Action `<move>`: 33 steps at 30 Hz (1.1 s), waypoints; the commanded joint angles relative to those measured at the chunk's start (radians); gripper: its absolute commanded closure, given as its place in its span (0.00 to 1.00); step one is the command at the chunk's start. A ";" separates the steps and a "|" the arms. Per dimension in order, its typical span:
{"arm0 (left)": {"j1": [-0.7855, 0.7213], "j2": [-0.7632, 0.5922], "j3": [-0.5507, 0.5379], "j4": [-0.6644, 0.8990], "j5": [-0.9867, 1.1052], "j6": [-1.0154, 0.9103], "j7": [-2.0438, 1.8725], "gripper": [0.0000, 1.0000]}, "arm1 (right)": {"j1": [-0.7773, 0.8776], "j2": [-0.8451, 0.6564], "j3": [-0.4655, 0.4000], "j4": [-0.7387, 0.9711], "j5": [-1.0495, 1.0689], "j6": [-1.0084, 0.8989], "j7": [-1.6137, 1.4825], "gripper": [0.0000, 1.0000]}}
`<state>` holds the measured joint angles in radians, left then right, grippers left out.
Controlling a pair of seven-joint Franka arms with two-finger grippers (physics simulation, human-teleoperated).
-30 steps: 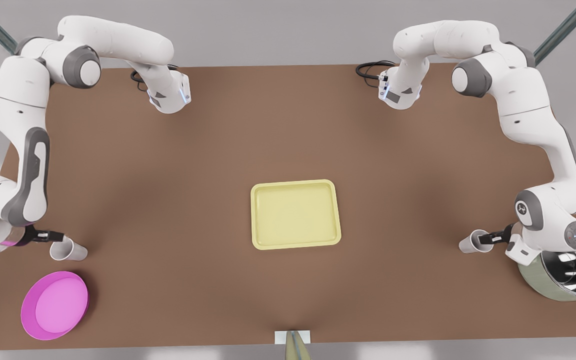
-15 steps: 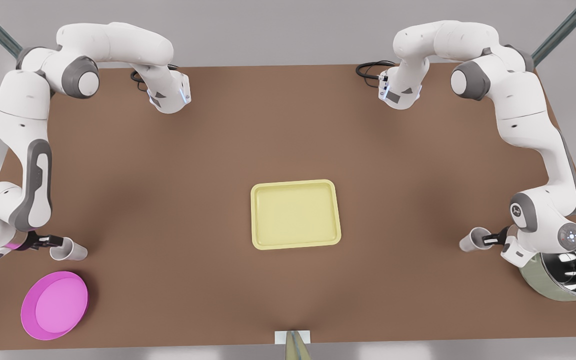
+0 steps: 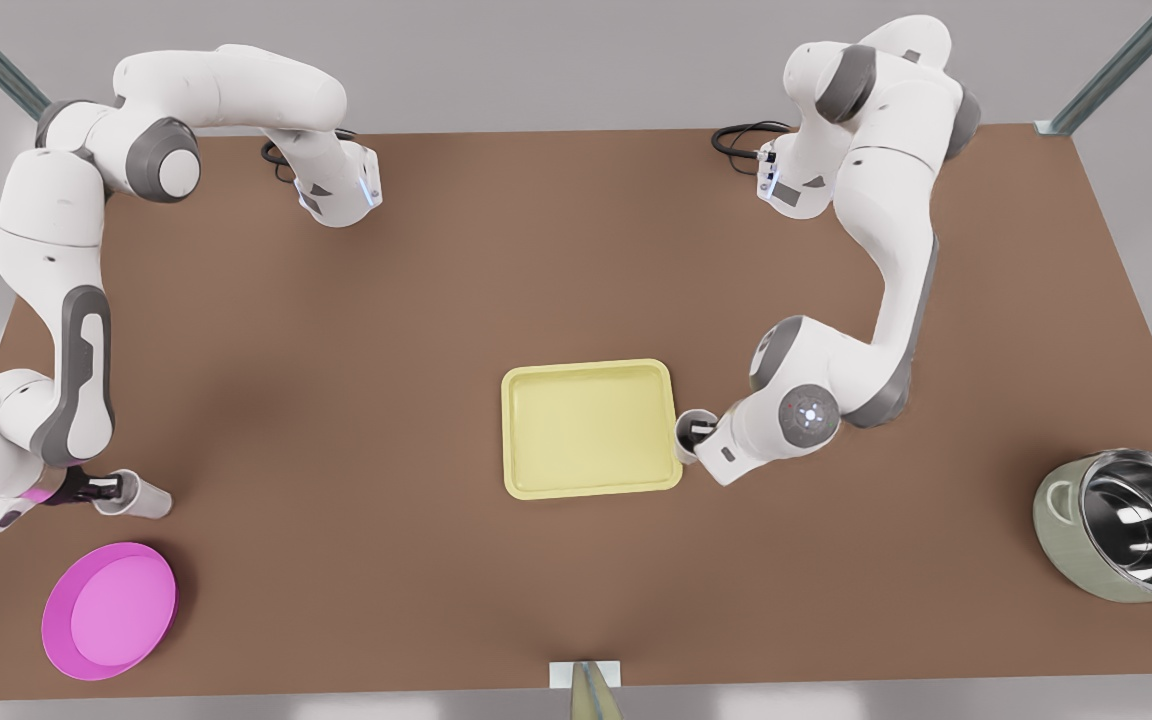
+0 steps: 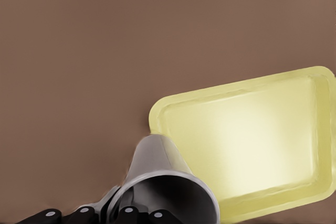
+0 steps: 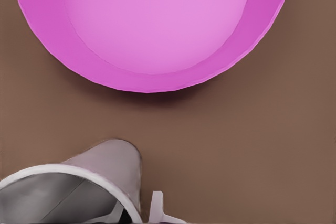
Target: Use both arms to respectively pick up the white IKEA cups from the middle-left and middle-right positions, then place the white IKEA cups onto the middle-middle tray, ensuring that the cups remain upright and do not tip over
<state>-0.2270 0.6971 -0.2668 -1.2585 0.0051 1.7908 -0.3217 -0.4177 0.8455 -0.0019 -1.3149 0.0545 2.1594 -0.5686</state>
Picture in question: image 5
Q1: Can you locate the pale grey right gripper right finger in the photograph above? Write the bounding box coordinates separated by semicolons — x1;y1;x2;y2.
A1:
147;190;187;224

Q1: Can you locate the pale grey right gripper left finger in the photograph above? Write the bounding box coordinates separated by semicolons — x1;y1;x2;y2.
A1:
101;199;130;222

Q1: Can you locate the white IKEA cup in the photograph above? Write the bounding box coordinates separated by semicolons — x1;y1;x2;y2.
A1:
0;138;144;224

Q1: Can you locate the round pink tray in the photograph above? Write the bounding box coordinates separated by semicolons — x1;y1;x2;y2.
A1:
12;0;293;94

